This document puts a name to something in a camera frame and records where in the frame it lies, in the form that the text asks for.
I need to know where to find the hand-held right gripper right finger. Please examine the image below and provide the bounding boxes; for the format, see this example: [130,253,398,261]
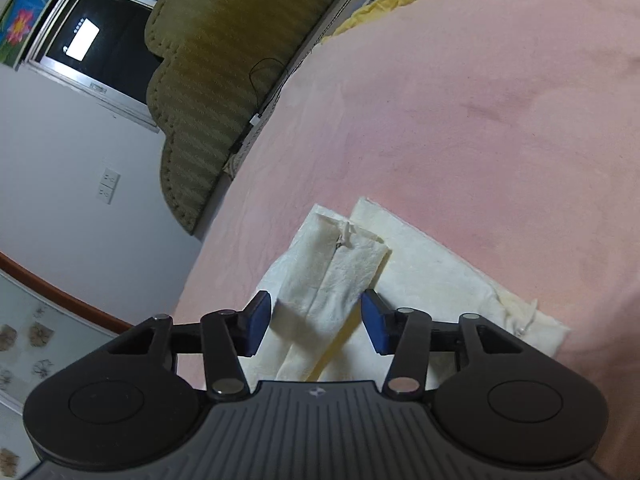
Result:
[361,288,550,402]

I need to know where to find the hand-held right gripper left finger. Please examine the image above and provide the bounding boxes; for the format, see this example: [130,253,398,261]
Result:
[111,291,273,403]

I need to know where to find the cream white pants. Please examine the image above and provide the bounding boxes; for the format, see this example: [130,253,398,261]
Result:
[258,197,572,382]

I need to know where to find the pink bed blanket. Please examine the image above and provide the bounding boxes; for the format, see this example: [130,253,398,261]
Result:
[172,0,640,411]

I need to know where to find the brown wooden baseboard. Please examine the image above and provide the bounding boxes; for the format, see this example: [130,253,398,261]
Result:
[0,252,134,336]

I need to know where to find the olive green padded headboard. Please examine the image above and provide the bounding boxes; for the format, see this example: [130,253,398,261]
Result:
[144,0,357,236]

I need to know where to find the floral curtain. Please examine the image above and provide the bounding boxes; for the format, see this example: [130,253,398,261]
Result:
[0,0,86,61]

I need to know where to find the white wall socket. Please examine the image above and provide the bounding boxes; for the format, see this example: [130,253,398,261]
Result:
[97,167,122,206]

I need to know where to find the black cable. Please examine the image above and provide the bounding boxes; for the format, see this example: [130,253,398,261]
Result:
[231,57,287,153]

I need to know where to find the window with aluminium frame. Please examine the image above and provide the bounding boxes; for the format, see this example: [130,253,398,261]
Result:
[25,0,197,134]

